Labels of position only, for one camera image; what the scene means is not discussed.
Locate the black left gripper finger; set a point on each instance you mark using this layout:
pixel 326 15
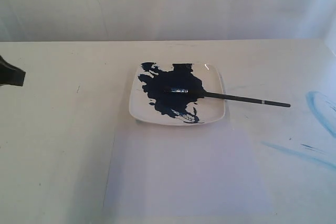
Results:
pixel 11 75

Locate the black paintbrush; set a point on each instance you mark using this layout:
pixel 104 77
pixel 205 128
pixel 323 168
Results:
pixel 202 94

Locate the white square plate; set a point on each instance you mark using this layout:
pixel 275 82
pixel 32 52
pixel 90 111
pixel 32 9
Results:
pixel 149 102

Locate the white paper sheet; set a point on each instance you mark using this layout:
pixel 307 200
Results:
pixel 184 171

